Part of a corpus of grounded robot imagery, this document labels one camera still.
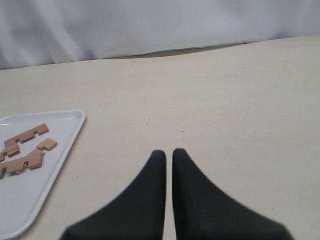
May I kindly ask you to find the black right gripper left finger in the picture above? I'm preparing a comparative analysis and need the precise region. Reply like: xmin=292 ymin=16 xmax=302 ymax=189
xmin=60 ymin=150 xmax=167 ymax=240

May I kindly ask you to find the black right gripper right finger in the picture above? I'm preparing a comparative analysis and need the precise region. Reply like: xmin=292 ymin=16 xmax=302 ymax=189
xmin=172 ymin=148 xmax=290 ymax=240

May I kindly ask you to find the white rectangular plastic tray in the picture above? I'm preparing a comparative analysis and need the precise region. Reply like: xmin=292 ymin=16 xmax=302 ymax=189
xmin=0 ymin=109 xmax=86 ymax=240

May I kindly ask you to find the white backdrop curtain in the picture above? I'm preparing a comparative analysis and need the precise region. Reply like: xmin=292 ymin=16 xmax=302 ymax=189
xmin=0 ymin=0 xmax=320 ymax=69

